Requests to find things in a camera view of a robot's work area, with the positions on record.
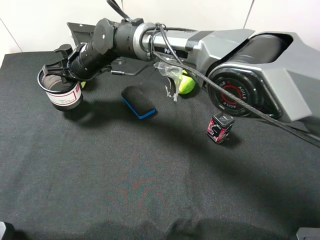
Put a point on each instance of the black pump bottle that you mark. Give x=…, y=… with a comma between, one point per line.
x=69, y=67

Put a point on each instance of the green lime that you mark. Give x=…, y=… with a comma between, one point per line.
x=187, y=84

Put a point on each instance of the red black small tin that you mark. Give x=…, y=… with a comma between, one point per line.
x=219, y=127

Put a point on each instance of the black table cloth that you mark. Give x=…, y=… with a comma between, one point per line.
x=100, y=173

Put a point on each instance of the black mesh pen cup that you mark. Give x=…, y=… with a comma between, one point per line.
x=63, y=96

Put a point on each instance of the blue felt board eraser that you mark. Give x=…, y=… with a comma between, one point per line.
x=138, y=102

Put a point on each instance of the clear plastic wrap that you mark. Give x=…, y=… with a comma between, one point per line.
x=174, y=74

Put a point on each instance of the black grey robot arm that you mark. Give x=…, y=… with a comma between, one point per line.
x=272, y=75

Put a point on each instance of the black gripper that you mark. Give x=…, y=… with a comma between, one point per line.
x=93, y=63

